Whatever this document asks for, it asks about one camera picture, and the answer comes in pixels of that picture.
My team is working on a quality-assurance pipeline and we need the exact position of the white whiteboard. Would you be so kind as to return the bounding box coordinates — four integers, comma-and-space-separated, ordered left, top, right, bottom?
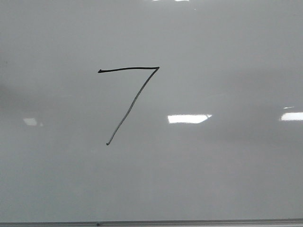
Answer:
0, 0, 303, 222

